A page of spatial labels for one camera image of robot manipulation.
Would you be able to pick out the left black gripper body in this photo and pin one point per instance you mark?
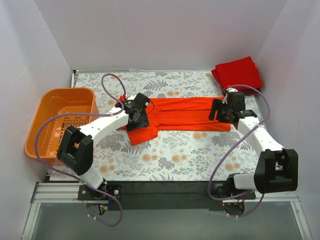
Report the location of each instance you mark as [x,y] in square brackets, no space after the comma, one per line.
[139,121]

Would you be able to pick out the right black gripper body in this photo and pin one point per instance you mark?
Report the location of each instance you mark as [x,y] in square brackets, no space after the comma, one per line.
[215,110]

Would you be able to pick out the orange t-shirt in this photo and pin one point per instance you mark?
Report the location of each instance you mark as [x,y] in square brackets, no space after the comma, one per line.
[177,114]

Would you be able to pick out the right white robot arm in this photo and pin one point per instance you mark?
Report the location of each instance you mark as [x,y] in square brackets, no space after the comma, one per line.
[277,167]

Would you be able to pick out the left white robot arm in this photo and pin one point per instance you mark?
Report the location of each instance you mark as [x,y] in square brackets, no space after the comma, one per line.
[77,144]

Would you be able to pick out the folded dark red t-shirt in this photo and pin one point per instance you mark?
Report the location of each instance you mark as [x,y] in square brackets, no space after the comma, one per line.
[246,91]

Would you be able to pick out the floral patterned table mat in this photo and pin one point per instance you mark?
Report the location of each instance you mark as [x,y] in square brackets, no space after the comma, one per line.
[173,155]

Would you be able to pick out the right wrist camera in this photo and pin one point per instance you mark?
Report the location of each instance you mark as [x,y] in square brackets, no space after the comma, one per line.
[227,92]

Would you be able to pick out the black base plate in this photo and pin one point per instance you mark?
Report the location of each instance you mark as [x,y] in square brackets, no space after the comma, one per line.
[161,195]

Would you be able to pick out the aluminium frame rail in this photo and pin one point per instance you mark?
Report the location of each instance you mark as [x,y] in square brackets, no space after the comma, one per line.
[161,211]

